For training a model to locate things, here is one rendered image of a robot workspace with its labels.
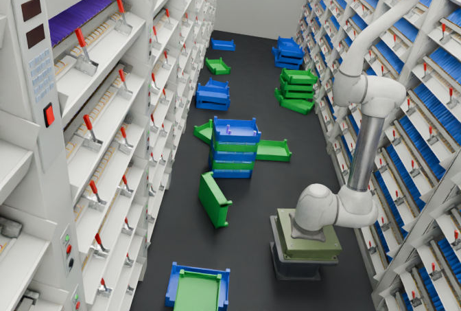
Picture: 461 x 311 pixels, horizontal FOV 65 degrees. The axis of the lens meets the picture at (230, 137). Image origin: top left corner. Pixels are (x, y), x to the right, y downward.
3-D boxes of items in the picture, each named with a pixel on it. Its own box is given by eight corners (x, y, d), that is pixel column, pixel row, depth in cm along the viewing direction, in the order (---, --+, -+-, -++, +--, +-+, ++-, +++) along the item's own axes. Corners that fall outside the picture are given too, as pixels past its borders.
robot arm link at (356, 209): (326, 215, 195) (367, 220, 195) (333, 231, 180) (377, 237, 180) (357, 72, 174) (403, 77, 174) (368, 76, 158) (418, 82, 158)
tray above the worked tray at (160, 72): (173, 65, 195) (183, 43, 188) (146, 123, 144) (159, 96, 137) (138, 48, 190) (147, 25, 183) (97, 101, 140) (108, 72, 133)
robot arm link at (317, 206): (292, 206, 198) (300, 176, 186) (326, 211, 197) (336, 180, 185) (294, 229, 184) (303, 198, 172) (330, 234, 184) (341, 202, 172)
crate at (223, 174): (245, 161, 283) (247, 153, 278) (250, 178, 266) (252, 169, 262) (208, 160, 277) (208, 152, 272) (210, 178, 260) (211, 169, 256)
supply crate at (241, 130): (253, 127, 265) (255, 117, 261) (258, 143, 249) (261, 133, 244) (213, 125, 259) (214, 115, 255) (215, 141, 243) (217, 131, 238)
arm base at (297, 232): (320, 211, 205) (322, 204, 202) (326, 242, 186) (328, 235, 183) (287, 208, 205) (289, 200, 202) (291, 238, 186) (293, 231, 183)
